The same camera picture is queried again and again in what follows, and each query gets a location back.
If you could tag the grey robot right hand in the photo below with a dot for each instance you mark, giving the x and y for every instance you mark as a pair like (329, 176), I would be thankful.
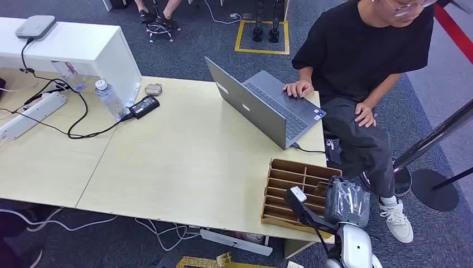
(347, 203)

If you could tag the person's left hand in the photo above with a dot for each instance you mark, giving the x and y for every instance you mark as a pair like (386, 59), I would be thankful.
(365, 115)

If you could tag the person's right hand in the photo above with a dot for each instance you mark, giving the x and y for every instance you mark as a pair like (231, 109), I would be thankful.
(299, 88)

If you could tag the brown wooden card organizer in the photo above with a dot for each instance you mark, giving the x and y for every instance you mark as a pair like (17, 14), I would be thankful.
(286, 185)

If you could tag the person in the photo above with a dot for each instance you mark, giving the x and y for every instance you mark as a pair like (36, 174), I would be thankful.
(354, 48)
(168, 18)

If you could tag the grey laptop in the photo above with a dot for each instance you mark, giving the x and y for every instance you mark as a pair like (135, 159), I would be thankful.
(258, 107)

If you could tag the chrome stanchion base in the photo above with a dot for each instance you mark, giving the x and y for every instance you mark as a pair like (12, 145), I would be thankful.
(402, 181)

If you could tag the white table leg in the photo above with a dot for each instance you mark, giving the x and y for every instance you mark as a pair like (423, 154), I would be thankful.
(295, 248)

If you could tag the black robot leg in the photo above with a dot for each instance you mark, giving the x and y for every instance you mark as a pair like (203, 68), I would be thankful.
(258, 22)
(274, 22)

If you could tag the chrome stanchion pole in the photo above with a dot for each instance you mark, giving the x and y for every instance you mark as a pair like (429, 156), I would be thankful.
(436, 135)

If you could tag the thin black stanchion pole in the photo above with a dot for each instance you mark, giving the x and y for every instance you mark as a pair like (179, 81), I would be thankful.
(452, 179)

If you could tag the eyeglasses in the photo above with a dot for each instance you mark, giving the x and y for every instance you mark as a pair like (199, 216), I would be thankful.
(406, 8)

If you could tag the white bar under table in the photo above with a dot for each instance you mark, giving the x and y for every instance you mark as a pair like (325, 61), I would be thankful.
(236, 242)

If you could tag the red barrier belt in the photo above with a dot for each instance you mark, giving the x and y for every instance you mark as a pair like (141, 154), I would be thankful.
(454, 31)

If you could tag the small grey earbuds case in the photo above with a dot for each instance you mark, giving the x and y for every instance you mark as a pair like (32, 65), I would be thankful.
(153, 89)

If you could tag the wheeled stool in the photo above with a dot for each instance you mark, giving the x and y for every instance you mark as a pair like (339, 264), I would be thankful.
(159, 29)

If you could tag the yellow patterned floor piece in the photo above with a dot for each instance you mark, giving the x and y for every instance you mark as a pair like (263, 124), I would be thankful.
(207, 262)

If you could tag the black power adapter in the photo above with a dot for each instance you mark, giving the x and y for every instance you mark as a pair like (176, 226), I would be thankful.
(144, 107)

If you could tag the clear bottle with white cap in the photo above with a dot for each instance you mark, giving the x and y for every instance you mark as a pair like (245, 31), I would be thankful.
(110, 100)

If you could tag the white shelf box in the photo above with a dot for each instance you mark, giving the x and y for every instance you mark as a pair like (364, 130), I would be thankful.
(81, 48)

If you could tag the clear bottle with red label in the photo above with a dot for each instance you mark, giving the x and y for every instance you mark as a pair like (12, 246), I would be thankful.
(69, 75)

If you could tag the white power strip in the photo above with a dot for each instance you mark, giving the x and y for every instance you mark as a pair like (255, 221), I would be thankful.
(31, 114)

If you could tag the flat grey device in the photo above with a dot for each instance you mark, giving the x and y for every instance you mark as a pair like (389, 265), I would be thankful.
(35, 26)

